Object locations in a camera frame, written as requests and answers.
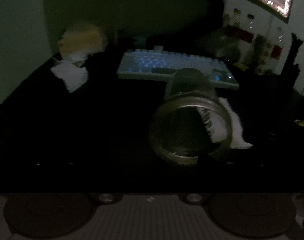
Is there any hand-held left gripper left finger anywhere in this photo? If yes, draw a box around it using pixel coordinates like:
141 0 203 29
22 151 122 204

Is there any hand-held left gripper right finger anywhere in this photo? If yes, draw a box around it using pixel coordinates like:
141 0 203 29
182 152 275 204

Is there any white tissue with green print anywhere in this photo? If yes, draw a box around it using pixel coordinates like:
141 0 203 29
199 97 254 150

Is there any clear glass jar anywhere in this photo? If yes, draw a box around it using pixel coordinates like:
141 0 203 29
149 67 233 166

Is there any flat white paper sheet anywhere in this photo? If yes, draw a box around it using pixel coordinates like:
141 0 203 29
50 58 89 93

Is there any crumpled white tissue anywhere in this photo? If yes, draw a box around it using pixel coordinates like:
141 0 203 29
64 50 92 67

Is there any backlit light blue keyboard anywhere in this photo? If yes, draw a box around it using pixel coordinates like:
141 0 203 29
116 49 240 90

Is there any clear crumpled plastic bag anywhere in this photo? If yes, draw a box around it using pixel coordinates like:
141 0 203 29
198 28 242 62

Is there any yellowish plastic bag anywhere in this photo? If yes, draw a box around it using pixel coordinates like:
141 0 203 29
58 21 106 60

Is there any black angular object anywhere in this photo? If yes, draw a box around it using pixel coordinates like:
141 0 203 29
282 33 304 82

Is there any white cap bottle red label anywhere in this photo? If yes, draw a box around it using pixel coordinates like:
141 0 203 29
271 27 284 58

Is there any yellow cap bottle red label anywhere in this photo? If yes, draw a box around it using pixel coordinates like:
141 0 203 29
231 8 244 43

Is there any black cap clear bottle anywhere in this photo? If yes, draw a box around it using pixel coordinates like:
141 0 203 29
246 14 255 43

